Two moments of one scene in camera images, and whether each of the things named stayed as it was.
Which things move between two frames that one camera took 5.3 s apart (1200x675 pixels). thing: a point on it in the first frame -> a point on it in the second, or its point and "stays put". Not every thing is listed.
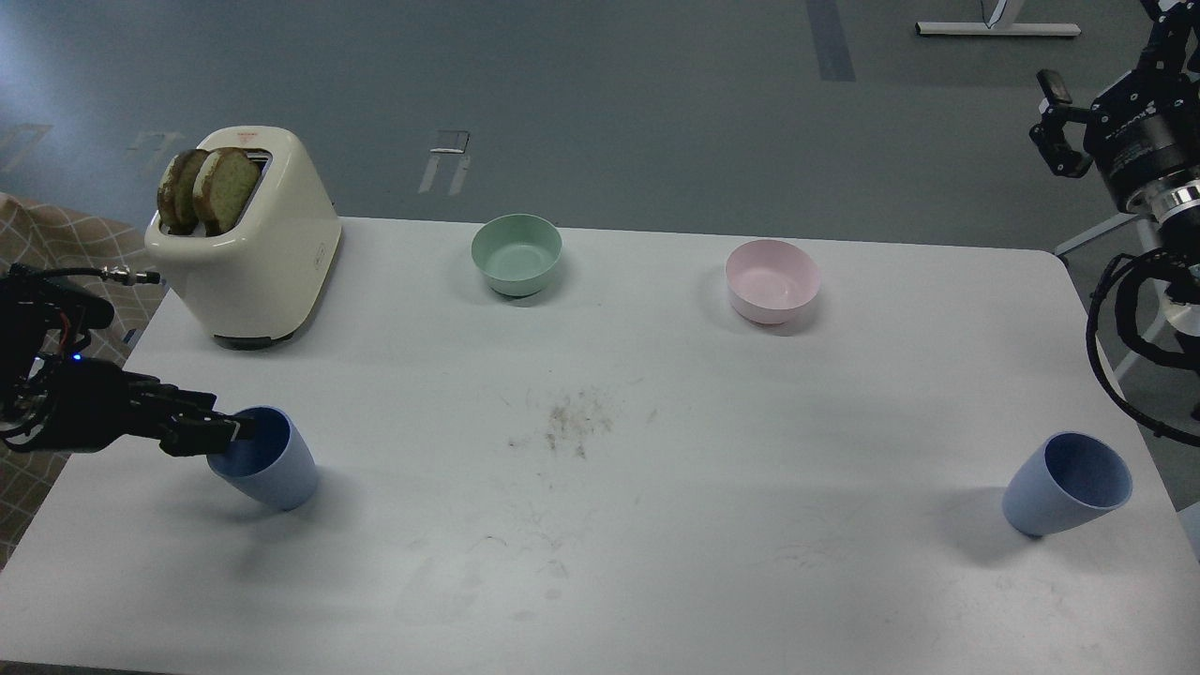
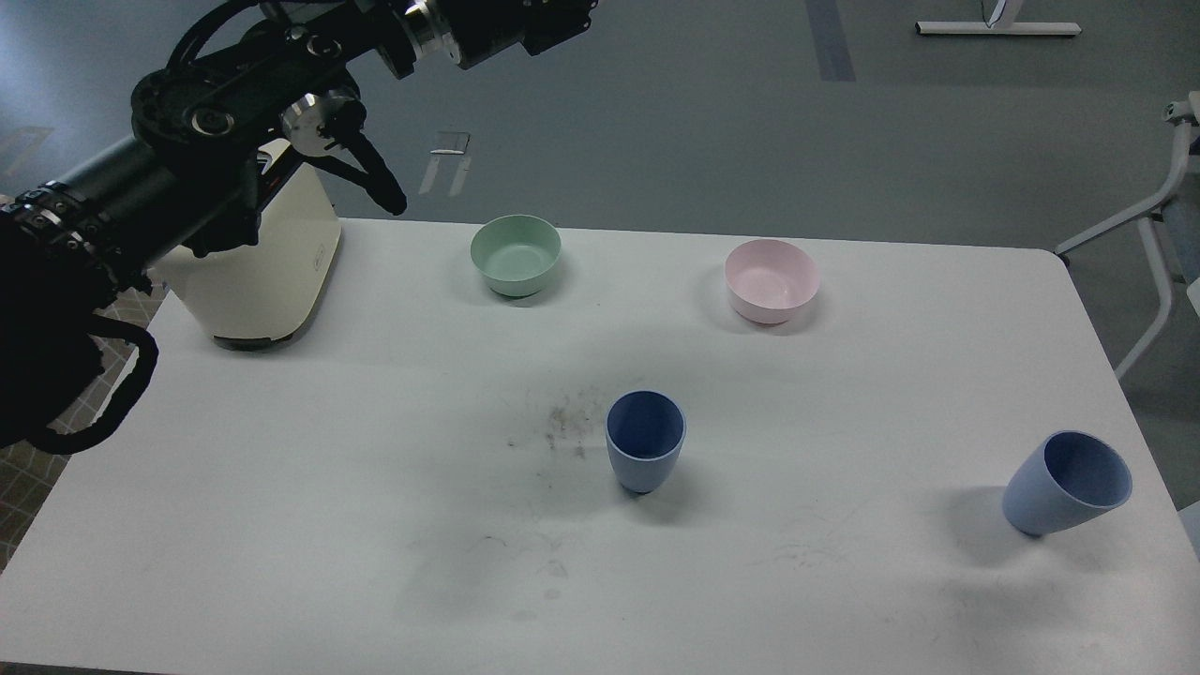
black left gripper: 83,404 -> 474,30
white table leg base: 997,29 stays put
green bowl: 517,253 stays put
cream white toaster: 247,235 stays put
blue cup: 1063,480 stays put
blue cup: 274,466 -> 645,430
